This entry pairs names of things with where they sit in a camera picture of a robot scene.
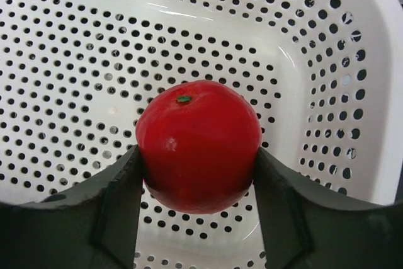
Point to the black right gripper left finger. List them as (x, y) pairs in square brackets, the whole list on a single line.
[(94, 224)]

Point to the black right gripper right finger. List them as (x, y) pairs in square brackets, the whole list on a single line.
[(306, 225)]

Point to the red fake apple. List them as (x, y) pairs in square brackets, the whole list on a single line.
[(198, 141)]

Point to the white perforated plastic basket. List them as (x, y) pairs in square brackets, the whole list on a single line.
[(323, 76)]

